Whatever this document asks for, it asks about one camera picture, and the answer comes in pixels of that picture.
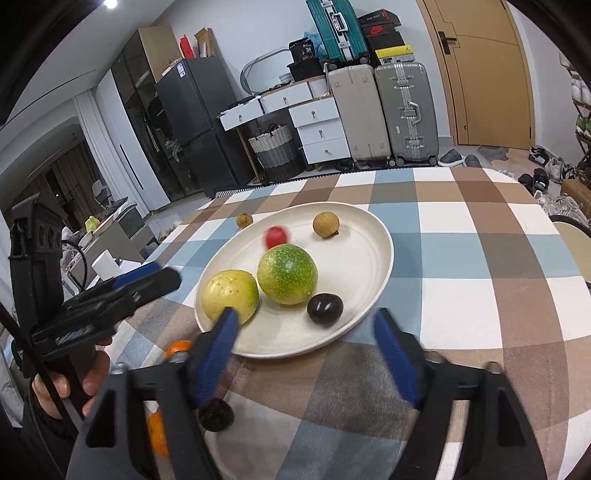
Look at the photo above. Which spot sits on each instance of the black shoe box red stripe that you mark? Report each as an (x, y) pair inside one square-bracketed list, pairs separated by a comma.
[(378, 17)]

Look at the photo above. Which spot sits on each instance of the brown longan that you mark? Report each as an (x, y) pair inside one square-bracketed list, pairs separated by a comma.
[(244, 220), (326, 225)]

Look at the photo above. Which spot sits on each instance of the open cardboard box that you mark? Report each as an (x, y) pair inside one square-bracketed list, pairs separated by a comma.
[(205, 44)]

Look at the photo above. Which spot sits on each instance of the cream round plate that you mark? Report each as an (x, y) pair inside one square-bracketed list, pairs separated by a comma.
[(360, 258)]

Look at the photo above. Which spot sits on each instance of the person's left hand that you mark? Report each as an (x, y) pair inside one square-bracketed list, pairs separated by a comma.
[(97, 374)]

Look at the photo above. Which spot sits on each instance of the teal suitcase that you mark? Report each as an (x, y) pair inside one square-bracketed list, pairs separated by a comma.
[(323, 27)]

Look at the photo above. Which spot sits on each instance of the woven grey white basket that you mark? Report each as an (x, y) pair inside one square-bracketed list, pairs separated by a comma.
[(274, 152)]

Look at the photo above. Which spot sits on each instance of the beige suitcase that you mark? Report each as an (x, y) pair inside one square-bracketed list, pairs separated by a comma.
[(360, 115)]

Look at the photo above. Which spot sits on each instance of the silver suitcase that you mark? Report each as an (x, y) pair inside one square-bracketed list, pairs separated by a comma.
[(392, 115)]

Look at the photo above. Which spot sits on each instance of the person's left forearm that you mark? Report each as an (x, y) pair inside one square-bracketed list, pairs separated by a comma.
[(27, 447)]

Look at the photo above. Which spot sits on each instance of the orange mandarin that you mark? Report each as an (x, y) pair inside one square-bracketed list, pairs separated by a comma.
[(157, 434), (178, 347)]

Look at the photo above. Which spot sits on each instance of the yellow black shoe box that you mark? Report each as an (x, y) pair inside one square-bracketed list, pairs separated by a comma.
[(395, 55)]

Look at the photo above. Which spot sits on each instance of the row of shoes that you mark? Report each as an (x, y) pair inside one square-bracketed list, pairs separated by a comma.
[(581, 92)]

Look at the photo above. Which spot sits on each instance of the dark purple plum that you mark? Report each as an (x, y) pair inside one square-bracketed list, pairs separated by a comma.
[(215, 414), (325, 309)]

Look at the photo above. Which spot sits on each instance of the cream black basin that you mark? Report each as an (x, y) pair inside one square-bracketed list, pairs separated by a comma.
[(572, 249)]

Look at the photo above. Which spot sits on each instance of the green yellow round fruit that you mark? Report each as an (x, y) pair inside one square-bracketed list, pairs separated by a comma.
[(287, 274)]

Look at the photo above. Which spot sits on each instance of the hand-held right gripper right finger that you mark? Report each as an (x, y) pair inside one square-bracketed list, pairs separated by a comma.
[(399, 360)]

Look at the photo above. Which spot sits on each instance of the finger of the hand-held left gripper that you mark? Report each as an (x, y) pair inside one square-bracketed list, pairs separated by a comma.
[(157, 284), (134, 277)]

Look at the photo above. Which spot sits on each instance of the grey office chair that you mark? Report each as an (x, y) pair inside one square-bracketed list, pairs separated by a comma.
[(102, 191)]

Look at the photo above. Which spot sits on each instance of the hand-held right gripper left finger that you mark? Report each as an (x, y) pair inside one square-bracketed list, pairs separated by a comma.
[(217, 355)]

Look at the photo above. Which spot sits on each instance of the white cylinder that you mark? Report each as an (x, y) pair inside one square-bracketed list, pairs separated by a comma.
[(106, 265)]

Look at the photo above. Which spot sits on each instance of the brown cardboard box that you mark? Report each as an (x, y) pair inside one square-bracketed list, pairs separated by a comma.
[(577, 193)]

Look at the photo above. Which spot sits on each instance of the light blue plastic bag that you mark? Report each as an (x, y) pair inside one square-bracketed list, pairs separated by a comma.
[(318, 44)]

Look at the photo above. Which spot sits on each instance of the brown curtain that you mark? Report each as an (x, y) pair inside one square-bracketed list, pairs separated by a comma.
[(74, 175)]

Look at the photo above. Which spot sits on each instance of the white curtain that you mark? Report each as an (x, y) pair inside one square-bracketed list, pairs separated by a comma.
[(99, 134)]

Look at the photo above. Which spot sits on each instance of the wooden door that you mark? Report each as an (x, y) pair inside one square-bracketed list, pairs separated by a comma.
[(485, 83)]

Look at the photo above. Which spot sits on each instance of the plain black shoe box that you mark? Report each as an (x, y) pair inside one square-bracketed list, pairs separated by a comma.
[(387, 41)]

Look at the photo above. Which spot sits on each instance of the white drawer desk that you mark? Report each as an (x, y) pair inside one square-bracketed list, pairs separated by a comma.
[(318, 134)]

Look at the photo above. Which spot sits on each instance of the black storage crate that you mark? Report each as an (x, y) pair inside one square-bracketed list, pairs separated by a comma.
[(304, 70)]

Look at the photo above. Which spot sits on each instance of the wooden shoe rack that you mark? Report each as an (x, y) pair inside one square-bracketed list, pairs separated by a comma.
[(584, 147)]

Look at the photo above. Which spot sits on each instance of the white ribbed bin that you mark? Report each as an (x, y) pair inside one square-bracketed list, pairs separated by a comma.
[(318, 86)]

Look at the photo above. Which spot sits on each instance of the dark glass cabinet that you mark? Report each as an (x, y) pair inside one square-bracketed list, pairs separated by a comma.
[(138, 106)]

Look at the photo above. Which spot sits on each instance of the grey floor rug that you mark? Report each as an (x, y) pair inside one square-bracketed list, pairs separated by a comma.
[(491, 153)]

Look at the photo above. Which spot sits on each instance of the red cherry tomato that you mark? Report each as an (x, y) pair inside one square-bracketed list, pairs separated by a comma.
[(275, 236)]

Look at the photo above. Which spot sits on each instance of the pile of floor shoes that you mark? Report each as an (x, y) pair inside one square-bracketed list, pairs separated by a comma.
[(554, 184)]

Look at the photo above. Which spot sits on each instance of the grey slipper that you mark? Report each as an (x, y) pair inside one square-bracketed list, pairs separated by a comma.
[(450, 158), (472, 161)]

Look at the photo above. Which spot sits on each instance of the grey low cabinet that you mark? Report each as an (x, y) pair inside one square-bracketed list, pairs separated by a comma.
[(120, 230)]

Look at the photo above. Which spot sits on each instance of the oval mirror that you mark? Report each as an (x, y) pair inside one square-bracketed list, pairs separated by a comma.
[(263, 69)]

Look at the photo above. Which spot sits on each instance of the white wardrobe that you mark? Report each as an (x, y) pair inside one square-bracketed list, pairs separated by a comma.
[(124, 152)]

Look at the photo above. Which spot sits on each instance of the black printed bag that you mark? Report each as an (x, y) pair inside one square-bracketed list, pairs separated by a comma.
[(303, 50)]

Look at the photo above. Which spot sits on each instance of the checkered tablecloth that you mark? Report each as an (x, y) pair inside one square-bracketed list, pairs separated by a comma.
[(461, 277)]

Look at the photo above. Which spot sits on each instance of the black refrigerator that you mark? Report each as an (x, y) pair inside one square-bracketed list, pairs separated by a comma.
[(198, 120)]

